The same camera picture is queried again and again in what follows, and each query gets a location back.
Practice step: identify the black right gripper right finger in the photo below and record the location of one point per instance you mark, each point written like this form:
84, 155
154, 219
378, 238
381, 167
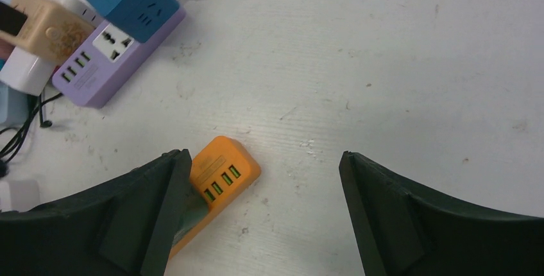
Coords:
403, 227

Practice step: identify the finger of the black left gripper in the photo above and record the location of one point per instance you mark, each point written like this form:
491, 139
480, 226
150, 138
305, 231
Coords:
12, 20

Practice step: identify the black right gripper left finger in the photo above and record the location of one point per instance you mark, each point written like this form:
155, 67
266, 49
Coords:
124, 226

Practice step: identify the orange power strip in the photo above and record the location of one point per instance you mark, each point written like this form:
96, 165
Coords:
220, 173

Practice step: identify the green cube socket adapter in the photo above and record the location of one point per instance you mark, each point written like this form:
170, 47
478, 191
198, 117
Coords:
196, 210

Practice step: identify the beige cube socket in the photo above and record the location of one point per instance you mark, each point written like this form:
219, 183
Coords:
51, 32

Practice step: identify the white plug adapter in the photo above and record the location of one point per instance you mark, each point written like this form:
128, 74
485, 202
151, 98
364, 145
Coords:
38, 70

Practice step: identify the teal cube socket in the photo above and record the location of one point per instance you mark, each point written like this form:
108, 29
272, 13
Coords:
14, 104

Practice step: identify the purple USB power strip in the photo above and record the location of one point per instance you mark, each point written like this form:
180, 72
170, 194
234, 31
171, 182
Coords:
105, 61

